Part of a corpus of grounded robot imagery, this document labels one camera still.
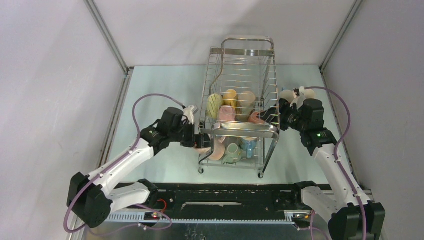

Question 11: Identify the iridescent pale pink mug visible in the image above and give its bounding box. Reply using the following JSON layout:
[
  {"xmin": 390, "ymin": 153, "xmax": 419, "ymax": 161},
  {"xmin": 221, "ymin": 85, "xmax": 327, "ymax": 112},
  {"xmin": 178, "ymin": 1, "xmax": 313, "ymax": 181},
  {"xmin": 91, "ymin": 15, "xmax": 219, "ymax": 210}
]
[{"xmin": 195, "ymin": 136, "xmax": 226, "ymax": 161}]

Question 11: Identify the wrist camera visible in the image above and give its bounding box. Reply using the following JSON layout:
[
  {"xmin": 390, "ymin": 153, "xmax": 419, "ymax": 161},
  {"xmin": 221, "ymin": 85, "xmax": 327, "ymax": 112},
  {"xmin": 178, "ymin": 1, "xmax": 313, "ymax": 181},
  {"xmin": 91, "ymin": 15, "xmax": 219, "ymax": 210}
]
[
  {"xmin": 183, "ymin": 105, "xmax": 199, "ymax": 125},
  {"xmin": 290, "ymin": 86, "xmax": 316, "ymax": 110}
]

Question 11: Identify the metal wire dish rack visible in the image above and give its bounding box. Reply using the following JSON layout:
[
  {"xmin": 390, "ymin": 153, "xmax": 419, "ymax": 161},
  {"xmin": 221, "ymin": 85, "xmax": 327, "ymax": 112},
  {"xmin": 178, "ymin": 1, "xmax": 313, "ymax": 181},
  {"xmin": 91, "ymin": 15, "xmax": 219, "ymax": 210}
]
[{"xmin": 198, "ymin": 35, "xmax": 280, "ymax": 178}]

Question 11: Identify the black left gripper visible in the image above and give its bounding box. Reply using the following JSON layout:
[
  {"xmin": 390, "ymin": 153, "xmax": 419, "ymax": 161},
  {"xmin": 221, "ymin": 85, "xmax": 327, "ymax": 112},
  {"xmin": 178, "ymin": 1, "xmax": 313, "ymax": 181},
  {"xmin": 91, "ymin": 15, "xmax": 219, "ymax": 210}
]
[{"xmin": 169, "ymin": 121, "xmax": 214, "ymax": 149}]

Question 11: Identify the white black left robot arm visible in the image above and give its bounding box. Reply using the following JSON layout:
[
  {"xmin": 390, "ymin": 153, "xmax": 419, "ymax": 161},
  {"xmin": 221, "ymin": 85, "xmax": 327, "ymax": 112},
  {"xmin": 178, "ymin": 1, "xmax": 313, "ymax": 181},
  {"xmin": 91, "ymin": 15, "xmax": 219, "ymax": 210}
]
[{"xmin": 65, "ymin": 105, "xmax": 203, "ymax": 229}]

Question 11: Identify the aluminium frame post right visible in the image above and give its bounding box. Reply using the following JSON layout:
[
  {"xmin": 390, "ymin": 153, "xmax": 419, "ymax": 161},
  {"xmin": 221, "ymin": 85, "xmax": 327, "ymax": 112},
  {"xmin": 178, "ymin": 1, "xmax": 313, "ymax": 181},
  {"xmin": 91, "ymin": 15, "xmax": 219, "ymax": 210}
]
[{"xmin": 319, "ymin": 0, "xmax": 366, "ymax": 74}]

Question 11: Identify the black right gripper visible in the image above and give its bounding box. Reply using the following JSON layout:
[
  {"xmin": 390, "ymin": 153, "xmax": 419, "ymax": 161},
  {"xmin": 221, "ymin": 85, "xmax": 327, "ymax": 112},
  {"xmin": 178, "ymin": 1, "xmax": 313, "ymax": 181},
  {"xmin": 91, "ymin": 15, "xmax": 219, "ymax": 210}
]
[{"xmin": 256, "ymin": 98, "xmax": 308, "ymax": 133}]

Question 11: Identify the blue butterfly mug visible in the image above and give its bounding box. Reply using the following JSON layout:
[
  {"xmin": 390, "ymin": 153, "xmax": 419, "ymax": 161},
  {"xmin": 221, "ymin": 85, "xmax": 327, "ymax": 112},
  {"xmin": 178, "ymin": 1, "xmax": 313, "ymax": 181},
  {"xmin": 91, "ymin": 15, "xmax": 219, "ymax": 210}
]
[{"xmin": 241, "ymin": 137, "xmax": 258, "ymax": 159}]

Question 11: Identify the pale yellow faceted mug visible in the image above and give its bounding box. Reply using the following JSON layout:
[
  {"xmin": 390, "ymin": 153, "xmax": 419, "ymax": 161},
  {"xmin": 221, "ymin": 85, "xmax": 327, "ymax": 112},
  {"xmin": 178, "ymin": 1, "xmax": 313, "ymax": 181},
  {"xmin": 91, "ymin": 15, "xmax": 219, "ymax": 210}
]
[{"xmin": 206, "ymin": 93, "xmax": 223, "ymax": 120}]

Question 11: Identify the pink faceted mug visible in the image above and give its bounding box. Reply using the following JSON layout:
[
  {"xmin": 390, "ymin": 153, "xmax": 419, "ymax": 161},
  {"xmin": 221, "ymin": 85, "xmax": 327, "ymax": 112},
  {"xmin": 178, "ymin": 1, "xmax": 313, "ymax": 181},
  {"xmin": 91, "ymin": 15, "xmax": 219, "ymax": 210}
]
[{"xmin": 217, "ymin": 105, "xmax": 236, "ymax": 122}]

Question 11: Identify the cream seahorse pattern mug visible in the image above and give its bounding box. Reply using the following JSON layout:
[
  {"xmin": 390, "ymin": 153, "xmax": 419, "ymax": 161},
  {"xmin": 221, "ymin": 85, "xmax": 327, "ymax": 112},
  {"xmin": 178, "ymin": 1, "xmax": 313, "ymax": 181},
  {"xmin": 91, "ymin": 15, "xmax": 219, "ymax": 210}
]
[{"xmin": 237, "ymin": 91, "xmax": 256, "ymax": 122}]

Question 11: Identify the aluminium frame post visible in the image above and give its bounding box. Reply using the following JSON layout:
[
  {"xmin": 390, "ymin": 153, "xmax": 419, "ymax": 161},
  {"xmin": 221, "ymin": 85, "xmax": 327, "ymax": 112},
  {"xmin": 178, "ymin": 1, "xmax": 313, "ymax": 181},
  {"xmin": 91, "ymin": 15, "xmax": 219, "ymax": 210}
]
[
  {"xmin": 83, "ymin": 0, "xmax": 130, "ymax": 75},
  {"xmin": 319, "ymin": 0, "xmax": 366, "ymax": 74}
]

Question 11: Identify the aluminium frame post left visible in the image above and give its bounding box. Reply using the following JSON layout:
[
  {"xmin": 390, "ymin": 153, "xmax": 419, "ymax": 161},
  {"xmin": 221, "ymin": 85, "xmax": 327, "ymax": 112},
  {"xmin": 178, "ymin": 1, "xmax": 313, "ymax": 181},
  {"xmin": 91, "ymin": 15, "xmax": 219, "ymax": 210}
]
[{"xmin": 83, "ymin": 0, "xmax": 130, "ymax": 75}]

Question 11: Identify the orange yellow mug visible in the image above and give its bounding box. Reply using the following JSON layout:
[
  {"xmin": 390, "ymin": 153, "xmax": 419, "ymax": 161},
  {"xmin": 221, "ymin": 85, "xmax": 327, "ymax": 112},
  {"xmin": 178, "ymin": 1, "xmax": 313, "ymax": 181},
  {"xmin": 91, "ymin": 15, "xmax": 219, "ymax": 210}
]
[{"xmin": 222, "ymin": 88, "xmax": 238, "ymax": 108}]

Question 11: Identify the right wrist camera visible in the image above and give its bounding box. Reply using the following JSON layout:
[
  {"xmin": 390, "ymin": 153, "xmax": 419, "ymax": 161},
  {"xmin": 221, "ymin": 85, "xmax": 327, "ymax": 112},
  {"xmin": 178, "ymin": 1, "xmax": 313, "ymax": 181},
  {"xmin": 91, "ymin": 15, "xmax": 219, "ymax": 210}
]
[{"xmin": 290, "ymin": 86, "xmax": 316, "ymax": 110}]

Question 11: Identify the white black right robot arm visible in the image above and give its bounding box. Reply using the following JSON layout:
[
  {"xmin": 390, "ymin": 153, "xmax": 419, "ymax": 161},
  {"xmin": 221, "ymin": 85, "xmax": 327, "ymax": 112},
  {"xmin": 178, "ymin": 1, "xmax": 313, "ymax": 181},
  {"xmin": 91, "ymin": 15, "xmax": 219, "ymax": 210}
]
[{"xmin": 258, "ymin": 98, "xmax": 386, "ymax": 240}]

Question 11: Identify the salmon dotted mug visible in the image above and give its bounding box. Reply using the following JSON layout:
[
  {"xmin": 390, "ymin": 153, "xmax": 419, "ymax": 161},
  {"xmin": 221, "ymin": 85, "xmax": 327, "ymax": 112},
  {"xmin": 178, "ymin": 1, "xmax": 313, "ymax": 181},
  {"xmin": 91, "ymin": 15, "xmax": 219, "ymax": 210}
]
[{"xmin": 247, "ymin": 111, "xmax": 266, "ymax": 125}]

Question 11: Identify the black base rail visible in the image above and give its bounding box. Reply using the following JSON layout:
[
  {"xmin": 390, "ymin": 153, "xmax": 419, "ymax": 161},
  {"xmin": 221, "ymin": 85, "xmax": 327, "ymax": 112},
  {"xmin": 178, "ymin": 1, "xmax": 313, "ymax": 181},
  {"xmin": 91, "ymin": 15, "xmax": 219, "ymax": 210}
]
[{"xmin": 146, "ymin": 181, "xmax": 316, "ymax": 222}]

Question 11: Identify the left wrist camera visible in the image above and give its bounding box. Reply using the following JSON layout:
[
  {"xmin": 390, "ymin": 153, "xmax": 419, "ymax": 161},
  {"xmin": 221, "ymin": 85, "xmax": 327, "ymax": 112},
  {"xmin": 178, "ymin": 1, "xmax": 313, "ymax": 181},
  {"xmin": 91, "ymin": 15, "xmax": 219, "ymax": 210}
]
[{"xmin": 183, "ymin": 105, "xmax": 199, "ymax": 125}]

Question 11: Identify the light blue faceted mug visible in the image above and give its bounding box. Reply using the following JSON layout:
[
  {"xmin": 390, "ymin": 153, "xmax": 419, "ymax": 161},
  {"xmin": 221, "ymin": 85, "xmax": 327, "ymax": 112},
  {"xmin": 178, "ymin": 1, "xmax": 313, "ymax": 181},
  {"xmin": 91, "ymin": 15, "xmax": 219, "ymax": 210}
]
[{"xmin": 279, "ymin": 89, "xmax": 298, "ymax": 103}]

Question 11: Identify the green mug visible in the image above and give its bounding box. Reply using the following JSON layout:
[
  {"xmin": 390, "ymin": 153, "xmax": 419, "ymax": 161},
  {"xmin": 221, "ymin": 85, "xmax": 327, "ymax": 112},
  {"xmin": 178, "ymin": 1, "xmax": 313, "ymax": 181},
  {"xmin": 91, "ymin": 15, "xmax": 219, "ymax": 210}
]
[{"xmin": 222, "ymin": 143, "xmax": 242, "ymax": 164}]

